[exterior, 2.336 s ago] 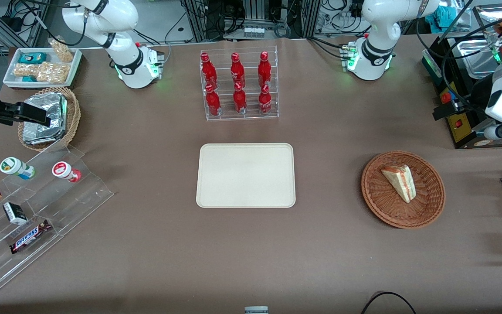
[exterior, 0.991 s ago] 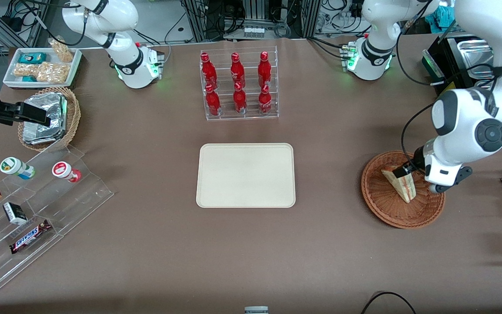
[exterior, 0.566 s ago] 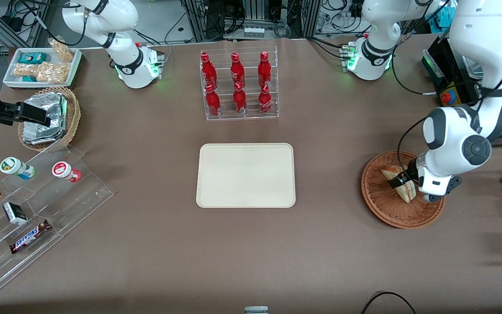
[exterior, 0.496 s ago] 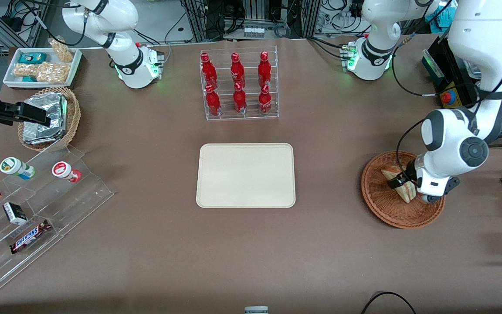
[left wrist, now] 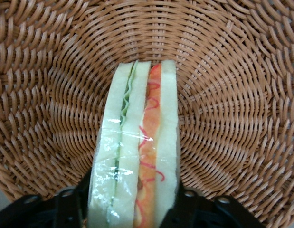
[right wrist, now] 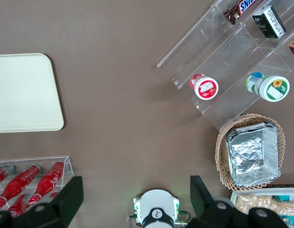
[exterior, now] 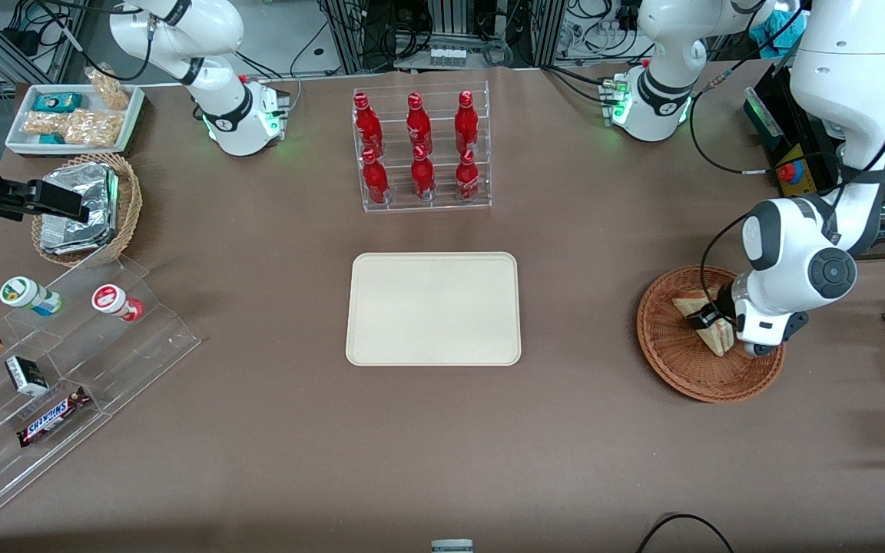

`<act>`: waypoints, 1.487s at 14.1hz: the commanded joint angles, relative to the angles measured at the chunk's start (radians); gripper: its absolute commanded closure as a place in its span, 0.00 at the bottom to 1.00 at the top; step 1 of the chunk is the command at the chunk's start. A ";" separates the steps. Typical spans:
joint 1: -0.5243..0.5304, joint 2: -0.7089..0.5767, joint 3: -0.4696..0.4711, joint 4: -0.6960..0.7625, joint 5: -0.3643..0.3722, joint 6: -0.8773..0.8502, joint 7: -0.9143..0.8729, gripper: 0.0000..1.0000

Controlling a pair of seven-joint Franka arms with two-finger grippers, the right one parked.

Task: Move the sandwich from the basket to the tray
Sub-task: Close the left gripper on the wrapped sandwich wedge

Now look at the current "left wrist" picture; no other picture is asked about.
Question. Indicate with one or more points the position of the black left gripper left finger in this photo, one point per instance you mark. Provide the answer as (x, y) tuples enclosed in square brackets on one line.
[(42, 213)]

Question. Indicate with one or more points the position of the large round wicker basket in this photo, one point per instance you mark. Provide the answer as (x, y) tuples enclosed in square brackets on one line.
[(232, 71)]

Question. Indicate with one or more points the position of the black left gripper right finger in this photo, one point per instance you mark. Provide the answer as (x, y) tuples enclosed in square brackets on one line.
[(203, 213)]

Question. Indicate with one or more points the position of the toy sandwich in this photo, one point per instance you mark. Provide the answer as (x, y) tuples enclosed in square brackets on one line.
[(127, 118)]

